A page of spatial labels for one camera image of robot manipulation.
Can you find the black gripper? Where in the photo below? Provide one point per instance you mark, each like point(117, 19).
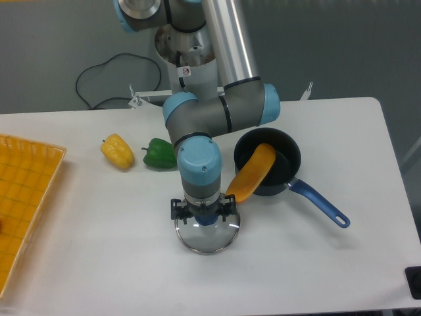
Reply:
point(182, 210)

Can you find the glass pot lid blue knob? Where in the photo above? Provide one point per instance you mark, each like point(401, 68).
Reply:
point(208, 237)

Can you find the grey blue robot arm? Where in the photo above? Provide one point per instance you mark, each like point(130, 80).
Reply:
point(245, 101)

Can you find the orange yellow bread loaf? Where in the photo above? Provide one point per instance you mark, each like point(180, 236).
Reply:
point(248, 179)

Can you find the green bell pepper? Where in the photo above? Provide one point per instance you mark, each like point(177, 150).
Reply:
point(160, 155)

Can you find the dark blue saucepan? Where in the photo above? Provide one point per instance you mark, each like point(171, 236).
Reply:
point(282, 175)

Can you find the yellow bell pepper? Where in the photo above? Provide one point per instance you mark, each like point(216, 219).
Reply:
point(117, 152)

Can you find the orange plastic basket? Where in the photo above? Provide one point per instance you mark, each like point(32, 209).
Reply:
point(28, 171)

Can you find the black object table corner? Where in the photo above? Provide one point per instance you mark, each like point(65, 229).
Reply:
point(413, 275)

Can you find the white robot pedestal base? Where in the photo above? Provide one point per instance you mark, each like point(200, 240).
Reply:
point(191, 66)

